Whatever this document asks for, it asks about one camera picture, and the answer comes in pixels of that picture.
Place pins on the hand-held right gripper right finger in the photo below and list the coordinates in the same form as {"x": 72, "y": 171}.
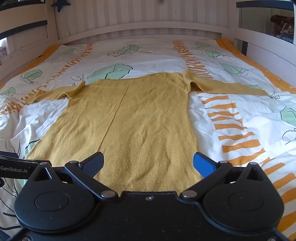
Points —
{"x": 203, "y": 163}

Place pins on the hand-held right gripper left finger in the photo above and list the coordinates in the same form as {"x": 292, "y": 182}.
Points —
{"x": 93, "y": 162}

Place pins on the yellow knit sweater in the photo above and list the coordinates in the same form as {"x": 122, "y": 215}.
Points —
{"x": 138, "y": 115}

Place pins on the white leaf-print duvet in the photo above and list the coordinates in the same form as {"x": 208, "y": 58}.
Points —
{"x": 161, "y": 60}

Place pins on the brown plush toy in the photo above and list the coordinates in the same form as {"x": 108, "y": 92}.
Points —
{"x": 278, "y": 21}

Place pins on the dark blue star decoration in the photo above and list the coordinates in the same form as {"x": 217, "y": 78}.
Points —
{"x": 60, "y": 4}

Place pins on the white wooden bed frame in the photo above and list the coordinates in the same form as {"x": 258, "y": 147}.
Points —
{"x": 138, "y": 29}

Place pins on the dark bed rail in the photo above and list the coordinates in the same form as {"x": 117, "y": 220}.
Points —
{"x": 266, "y": 5}
{"x": 20, "y": 5}
{"x": 23, "y": 29}

